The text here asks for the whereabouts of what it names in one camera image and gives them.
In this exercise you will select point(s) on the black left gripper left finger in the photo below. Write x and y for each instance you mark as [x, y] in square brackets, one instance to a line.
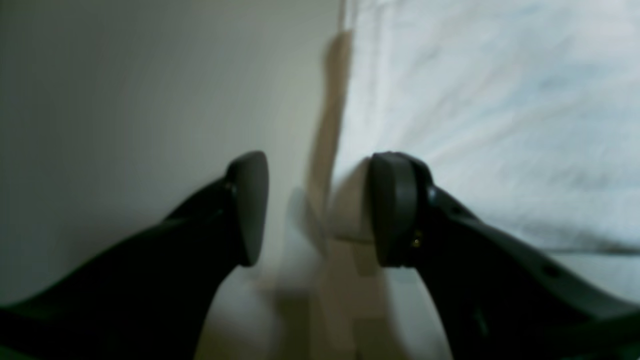
[147, 297]

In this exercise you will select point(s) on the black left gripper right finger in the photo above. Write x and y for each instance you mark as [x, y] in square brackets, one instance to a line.
[497, 297]

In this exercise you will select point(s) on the white printed T-shirt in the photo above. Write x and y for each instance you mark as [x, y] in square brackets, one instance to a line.
[527, 110]

